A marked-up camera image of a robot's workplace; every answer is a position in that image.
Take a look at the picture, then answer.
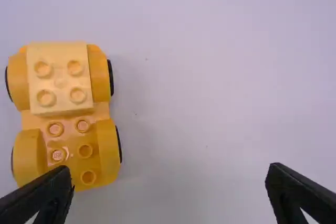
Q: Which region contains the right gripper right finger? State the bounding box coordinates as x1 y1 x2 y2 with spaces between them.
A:
265 162 336 224

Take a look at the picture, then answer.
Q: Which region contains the yellow toy car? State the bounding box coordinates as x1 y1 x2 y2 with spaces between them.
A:
4 40 123 193

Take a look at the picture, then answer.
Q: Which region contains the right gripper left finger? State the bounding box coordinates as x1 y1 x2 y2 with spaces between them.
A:
0 165 76 224

